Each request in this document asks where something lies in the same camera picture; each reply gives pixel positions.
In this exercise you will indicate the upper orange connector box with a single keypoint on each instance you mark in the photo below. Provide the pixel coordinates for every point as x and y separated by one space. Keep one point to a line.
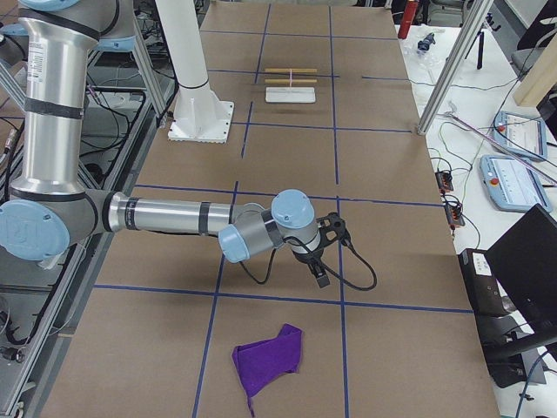
445 181

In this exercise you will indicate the folded dark blue umbrella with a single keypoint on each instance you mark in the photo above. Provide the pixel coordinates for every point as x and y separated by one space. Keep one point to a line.
425 44

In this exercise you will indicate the red bottle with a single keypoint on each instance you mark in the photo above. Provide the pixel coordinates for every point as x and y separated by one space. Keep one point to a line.
407 18

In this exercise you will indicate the teach pendant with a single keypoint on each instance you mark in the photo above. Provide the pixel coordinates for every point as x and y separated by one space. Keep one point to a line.
511 186
523 135

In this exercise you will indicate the purple towel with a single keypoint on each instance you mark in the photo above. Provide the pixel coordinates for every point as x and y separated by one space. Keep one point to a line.
261 362

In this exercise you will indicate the near teach pendant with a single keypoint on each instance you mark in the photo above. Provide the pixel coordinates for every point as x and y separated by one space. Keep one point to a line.
511 186

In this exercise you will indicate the black monitor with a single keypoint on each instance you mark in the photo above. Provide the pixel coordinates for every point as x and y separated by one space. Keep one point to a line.
523 261

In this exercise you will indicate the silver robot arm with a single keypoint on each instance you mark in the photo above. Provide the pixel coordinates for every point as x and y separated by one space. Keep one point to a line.
48 210

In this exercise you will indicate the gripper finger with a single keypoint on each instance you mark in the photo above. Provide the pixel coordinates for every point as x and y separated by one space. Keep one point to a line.
320 274

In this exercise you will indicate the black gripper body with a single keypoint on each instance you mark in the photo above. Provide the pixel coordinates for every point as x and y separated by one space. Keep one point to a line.
307 258

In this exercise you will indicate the far teach pendant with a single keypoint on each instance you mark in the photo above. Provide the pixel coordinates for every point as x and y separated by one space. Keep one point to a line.
523 135

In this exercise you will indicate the orange connector box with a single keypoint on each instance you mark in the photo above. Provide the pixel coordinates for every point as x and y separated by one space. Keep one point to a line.
445 181
454 215

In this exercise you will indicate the aluminium frame post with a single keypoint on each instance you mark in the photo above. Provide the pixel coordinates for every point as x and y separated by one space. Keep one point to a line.
462 45

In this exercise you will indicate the white pedestal column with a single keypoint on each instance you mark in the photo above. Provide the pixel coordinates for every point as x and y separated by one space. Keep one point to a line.
199 115

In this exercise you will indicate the lower orange connector box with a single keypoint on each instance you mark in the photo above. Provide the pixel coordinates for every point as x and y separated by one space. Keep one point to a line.
454 215

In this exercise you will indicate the black computer box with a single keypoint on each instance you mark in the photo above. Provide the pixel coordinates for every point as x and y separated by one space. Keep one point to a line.
496 327

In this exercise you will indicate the white towel rack with wooden bars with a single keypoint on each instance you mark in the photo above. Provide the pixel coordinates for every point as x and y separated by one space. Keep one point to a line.
290 85

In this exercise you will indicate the reacher grabber stick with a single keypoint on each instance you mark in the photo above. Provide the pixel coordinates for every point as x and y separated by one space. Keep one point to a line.
451 116

